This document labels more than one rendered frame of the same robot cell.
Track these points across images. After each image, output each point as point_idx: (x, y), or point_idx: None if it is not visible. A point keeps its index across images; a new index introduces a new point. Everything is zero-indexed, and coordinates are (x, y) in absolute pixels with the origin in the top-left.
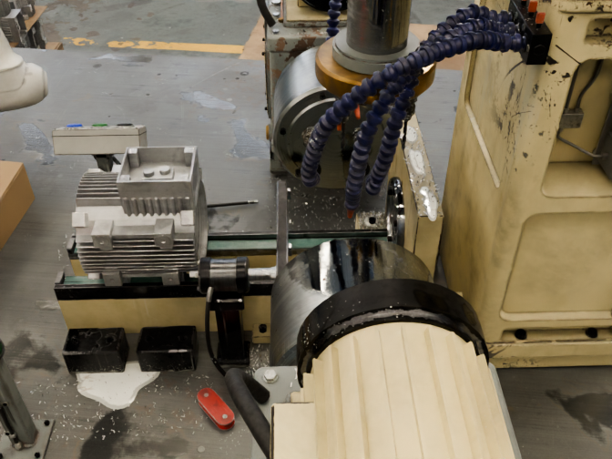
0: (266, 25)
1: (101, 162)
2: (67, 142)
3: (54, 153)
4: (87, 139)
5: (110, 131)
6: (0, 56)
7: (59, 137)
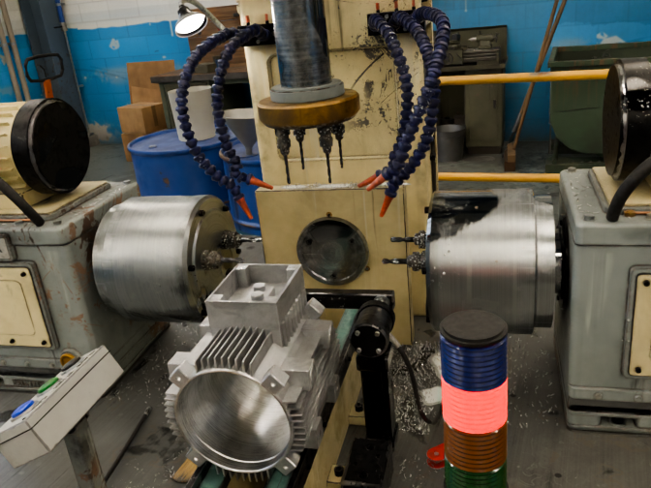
0: (9, 241)
1: (82, 430)
2: (53, 420)
3: (48, 449)
4: (70, 398)
5: (83, 369)
6: None
7: (41, 422)
